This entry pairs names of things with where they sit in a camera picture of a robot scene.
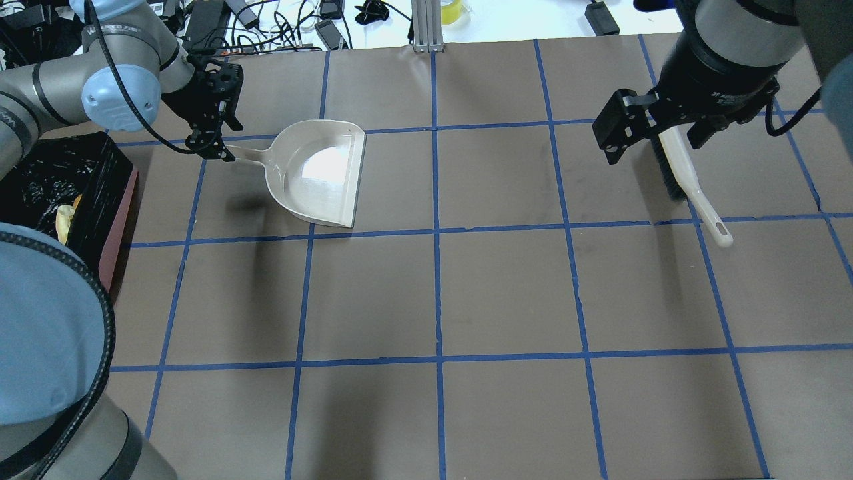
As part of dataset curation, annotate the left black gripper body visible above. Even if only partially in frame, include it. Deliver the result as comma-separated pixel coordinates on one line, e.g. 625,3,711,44
163,55,245,141

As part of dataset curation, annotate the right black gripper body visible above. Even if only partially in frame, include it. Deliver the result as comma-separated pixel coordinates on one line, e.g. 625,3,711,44
593,30,780,165

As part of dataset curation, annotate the beige hand brush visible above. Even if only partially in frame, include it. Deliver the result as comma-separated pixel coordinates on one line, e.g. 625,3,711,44
652,127,734,248

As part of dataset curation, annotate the beige plastic dustpan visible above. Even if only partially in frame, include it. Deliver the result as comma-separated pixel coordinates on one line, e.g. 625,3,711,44
226,119,367,229

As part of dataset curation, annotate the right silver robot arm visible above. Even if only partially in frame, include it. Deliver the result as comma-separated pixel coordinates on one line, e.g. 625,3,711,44
593,1,851,165

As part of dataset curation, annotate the pink bin with black bag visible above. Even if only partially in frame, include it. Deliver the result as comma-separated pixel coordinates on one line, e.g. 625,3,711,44
1,133,138,291

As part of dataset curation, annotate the black power adapter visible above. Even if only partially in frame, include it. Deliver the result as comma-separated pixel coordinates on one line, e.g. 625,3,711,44
584,1,621,37

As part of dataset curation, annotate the black webcam clip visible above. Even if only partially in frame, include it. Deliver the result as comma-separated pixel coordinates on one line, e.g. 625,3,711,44
354,0,390,25

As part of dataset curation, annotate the yellow tape roll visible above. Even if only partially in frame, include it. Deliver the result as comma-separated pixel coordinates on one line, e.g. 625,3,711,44
440,0,470,27

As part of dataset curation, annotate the aluminium frame post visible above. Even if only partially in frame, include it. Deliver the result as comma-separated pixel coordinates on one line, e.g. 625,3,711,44
411,0,445,53

